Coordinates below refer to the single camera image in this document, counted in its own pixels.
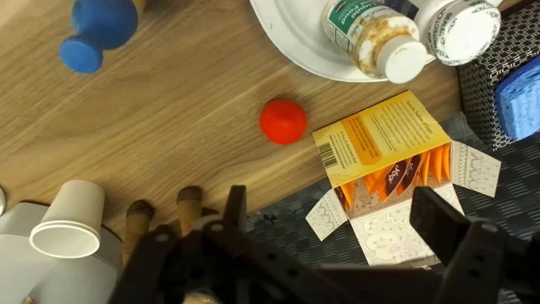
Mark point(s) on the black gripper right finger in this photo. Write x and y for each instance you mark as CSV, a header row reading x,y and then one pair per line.
x,y
477,259

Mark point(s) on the silver cap spice jar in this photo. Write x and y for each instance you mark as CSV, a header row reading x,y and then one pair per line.
x,y
464,28

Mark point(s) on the brown moose plush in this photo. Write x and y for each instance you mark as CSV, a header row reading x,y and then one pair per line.
x,y
162,217

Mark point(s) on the white planter appliance with lamp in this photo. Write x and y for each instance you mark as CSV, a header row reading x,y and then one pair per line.
x,y
34,276

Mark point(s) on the white bottle green label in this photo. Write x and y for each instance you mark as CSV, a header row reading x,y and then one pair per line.
x,y
371,36

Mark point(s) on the white paper plate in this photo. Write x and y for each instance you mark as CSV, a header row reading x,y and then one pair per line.
x,y
292,34

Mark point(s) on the black mesh basket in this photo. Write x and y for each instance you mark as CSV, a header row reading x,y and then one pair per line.
x,y
489,78

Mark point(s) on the blue bowling pin toy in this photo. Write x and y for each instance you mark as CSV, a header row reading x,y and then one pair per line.
x,y
101,26

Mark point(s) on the open yellow carton box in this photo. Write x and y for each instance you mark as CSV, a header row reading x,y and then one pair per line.
x,y
388,163

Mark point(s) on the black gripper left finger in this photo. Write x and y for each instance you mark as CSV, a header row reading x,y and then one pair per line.
x,y
169,264

